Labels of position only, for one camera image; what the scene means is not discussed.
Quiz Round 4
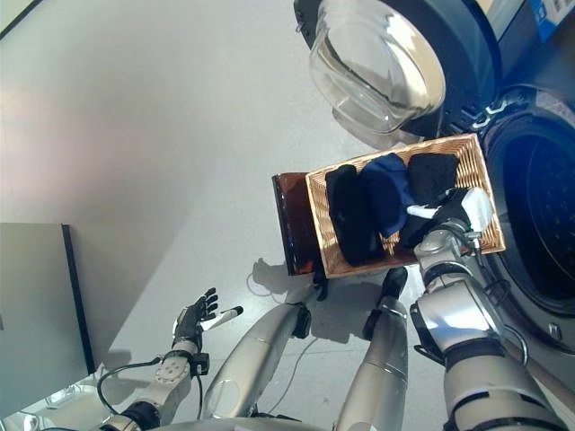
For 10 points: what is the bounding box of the shiny silver rounded cover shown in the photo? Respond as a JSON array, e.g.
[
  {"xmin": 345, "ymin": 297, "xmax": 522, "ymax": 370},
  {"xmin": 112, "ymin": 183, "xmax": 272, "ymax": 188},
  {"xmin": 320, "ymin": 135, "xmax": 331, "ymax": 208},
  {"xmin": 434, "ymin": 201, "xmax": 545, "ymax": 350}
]
[{"xmin": 0, "ymin": 374, "xmax": 104, "ymax": 431}]

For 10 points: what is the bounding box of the silver robot torso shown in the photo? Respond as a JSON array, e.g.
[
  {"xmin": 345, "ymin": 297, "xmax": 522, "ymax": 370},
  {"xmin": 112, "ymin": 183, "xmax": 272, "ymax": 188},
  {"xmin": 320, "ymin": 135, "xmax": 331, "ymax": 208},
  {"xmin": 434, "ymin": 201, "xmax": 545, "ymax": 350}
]
[{"xmin": 147, "ymin": 416, "xmax": 342, "ymax": 431}]

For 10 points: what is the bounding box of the round glass washer door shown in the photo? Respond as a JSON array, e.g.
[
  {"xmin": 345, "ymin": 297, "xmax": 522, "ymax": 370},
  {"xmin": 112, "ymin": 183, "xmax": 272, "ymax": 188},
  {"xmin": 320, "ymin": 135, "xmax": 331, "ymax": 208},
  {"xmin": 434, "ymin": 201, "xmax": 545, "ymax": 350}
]
[{"xmin": 292, "ymin": 0, "xmax": 504, "ymax": 149}]

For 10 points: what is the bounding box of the silver robot right leg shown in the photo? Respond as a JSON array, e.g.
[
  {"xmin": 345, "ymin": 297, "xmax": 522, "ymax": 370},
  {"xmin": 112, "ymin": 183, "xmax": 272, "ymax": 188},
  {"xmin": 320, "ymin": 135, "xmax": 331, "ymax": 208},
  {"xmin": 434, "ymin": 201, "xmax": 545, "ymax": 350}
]
[{"xmin": 334, "ymin": 268, "xmax": 410, "ymax": 431}]

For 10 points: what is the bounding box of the blue garment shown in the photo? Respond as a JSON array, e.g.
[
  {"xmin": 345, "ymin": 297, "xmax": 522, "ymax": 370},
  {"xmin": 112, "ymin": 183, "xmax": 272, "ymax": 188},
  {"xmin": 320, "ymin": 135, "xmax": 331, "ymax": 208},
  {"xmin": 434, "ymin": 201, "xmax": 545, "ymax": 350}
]
[{"xmin": 361, "ymin": 153, "xmax": 417, "ymax": 239}]

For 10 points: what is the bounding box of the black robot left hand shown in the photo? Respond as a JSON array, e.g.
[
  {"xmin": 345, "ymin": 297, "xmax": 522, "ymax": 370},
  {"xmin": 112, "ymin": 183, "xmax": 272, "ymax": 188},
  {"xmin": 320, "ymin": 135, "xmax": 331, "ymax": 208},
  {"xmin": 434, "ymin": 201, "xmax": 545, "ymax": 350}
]
[{"xmin": 172, "ymin": 286, "xmax": 245, "ymax": 346}]

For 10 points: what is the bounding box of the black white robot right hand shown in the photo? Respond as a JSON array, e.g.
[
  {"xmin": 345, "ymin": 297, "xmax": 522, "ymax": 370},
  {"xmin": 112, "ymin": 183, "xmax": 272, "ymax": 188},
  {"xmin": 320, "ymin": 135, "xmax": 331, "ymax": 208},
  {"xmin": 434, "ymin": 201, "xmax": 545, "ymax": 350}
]
[{"xmin": 405, "ymin": 186, "xmax": 494, "ymax": 234}]

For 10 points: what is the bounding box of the small black garment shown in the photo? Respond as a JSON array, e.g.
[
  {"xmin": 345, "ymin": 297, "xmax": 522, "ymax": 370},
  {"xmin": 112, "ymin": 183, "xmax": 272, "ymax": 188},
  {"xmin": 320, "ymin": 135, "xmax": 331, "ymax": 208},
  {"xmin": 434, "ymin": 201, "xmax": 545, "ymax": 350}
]
[{"xmin": 399, "ymin": 153, "xmax": 459, "ymax": 251}]

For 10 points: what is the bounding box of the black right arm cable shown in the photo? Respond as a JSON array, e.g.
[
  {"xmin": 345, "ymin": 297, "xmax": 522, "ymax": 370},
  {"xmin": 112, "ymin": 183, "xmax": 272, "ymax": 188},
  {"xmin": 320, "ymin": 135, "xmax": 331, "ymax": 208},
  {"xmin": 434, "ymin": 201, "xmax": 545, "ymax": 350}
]
[{"xmin": 473, "ymin": 244, "xmax": 531, "ymax": 367}]

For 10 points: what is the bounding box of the rectangular wicker basket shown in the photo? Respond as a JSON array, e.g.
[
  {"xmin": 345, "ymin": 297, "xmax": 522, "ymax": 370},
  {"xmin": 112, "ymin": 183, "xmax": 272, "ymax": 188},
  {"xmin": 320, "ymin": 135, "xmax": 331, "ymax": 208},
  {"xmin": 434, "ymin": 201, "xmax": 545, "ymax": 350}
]
[{"xmin": 305, "ymin": 133, "xmax": 507, "ymax": 279}]

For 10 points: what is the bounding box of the blue white energy label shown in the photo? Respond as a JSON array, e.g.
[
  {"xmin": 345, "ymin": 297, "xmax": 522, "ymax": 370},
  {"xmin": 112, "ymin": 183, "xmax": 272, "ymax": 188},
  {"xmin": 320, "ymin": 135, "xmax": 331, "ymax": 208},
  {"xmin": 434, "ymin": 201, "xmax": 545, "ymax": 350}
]
[{"xmin": 532, "ymin": 0, "xmax": 575, "ymax": 40}]

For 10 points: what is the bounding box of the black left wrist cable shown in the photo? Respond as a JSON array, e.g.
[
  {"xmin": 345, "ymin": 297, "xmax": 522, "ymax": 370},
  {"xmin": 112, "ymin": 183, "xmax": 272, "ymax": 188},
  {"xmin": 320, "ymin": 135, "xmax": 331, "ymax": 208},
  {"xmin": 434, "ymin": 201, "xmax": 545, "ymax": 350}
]
[{"xmin": 96, "ymin": 356, "xmax": 163, "ymax": 418}]

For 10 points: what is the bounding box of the dark grey washing machine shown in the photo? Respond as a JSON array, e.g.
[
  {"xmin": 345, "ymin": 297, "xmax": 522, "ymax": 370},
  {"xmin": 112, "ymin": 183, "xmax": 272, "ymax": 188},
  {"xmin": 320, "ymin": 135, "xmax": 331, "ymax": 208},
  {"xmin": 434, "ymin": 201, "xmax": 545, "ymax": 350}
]
[{"xmin": 442, "ymin": 0, "xmax": 575, "ymax": 360}]

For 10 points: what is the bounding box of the grey cabinet panel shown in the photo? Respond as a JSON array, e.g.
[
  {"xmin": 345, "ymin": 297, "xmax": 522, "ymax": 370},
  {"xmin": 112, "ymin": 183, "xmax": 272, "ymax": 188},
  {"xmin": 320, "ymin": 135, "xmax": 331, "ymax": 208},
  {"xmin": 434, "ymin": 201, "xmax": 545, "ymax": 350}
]
[{"xmin": 0, "ymin": 223, "xmax": 96, "ymax": 418}]

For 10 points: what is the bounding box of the large black garment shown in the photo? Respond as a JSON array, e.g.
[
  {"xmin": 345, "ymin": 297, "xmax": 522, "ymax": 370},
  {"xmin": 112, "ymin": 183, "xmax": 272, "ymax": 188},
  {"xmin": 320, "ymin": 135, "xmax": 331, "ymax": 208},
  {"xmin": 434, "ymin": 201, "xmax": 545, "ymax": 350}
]
[{"xmin": 323, "ymin": 164, "xmax": 385, "ymax": 266}]

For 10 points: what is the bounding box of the brown acrylic stand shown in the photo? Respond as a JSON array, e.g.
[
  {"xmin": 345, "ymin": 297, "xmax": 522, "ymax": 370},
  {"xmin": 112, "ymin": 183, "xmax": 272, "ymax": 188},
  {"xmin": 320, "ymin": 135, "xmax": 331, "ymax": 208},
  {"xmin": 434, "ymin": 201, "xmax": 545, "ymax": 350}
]
[{"xmin": 271, "ymin": 172, "xmax": 327, "ymax": 277}]

